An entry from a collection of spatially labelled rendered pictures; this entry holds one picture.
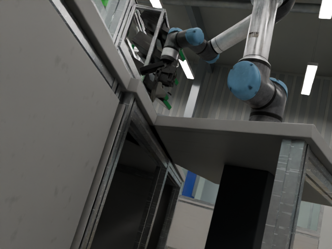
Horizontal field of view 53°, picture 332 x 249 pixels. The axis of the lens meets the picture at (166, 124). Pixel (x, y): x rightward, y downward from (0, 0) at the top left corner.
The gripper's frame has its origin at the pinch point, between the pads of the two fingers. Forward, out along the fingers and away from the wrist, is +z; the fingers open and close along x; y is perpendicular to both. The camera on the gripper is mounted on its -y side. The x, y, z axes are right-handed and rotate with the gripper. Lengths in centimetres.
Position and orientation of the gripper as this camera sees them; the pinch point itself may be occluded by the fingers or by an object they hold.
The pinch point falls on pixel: (151, 98)
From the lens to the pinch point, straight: 149.5
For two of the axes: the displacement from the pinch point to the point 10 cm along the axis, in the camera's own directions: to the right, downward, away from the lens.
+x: 1.2, 2.9, 9.5
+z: -2.7, 9.3, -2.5
